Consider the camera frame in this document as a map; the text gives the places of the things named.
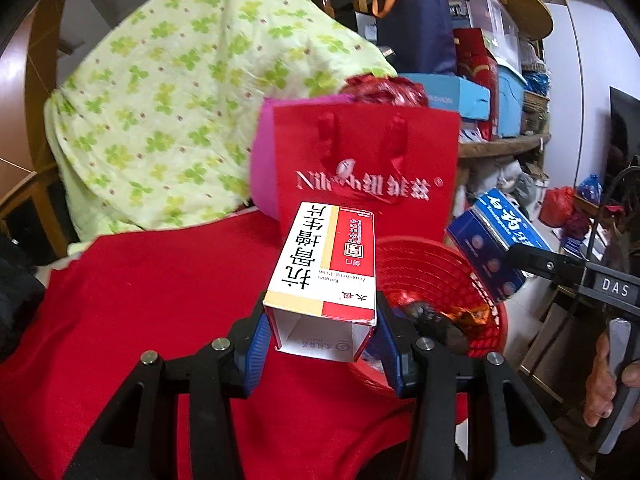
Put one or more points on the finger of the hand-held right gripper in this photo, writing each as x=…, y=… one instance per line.
x=545, y=266

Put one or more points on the small blue plastic bag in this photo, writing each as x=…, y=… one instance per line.
x=590, y=187

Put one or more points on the round wooden shelf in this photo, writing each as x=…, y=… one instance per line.
x=500, y=146

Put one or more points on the light blue shoebox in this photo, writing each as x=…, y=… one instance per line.
x=460, y=97

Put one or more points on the blue toothpaste box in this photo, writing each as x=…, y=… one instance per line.
x=490, y=240

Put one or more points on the red gift box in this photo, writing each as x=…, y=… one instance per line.
x=475, y=60

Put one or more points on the red fleece blanket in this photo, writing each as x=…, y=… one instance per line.
x=150, y=300

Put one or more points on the red paper gift bag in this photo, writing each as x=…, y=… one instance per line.
x=300, y=150

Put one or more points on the black television screen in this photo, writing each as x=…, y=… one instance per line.
x=625, y=130

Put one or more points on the red plastic mesh basket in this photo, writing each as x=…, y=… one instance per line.
x=430, y=270

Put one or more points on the shiny red orange wrapper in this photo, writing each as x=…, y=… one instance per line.
x=470, y=319

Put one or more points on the clear plastic storage box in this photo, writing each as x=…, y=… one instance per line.
x=487, y=15

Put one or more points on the blue plastic storage bin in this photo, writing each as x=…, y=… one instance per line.
x=510, y=105

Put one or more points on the person's right hand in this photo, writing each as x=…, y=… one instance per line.
x=597, y=390

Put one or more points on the wooden column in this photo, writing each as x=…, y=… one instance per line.
x=15, y=110

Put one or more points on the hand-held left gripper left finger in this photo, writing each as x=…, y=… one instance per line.
x=257, y=355

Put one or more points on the wicker basket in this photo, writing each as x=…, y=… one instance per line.
x=535, y=105

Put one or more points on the green clover print quilt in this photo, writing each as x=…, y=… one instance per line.
x=165, y=110

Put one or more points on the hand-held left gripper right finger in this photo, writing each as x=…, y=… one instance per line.
x=390, y=355

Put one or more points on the red plastic bag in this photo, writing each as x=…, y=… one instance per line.
x=556, y=207

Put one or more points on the white red medicine box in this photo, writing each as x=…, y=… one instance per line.
x=320, y=260

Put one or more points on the shiny red foil bundle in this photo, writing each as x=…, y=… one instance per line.
x=385, y=90

